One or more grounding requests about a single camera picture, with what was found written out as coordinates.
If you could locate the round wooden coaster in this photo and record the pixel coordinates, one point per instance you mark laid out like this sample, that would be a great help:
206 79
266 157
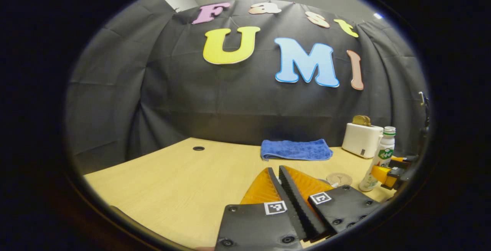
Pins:
339 178

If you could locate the white toaster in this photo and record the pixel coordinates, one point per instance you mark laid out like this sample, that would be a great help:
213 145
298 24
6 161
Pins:
360 140

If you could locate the blue folded towel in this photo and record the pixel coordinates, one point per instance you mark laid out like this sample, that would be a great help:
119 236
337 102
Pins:
295 150

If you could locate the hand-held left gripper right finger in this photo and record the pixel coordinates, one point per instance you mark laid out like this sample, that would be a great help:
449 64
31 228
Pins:
299 205

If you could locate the brown toast slice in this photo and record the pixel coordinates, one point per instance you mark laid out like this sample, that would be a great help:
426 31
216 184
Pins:
361 120

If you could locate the white water bottle green label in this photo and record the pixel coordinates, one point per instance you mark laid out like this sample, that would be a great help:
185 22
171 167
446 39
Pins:
374 178

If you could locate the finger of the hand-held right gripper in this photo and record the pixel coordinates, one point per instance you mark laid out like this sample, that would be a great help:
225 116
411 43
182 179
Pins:
395 174
406 159

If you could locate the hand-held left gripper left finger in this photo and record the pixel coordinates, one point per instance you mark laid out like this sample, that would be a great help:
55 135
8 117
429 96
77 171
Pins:
278 189

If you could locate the black backdrop cloth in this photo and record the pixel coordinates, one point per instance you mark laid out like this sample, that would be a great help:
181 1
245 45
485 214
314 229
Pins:
191 101

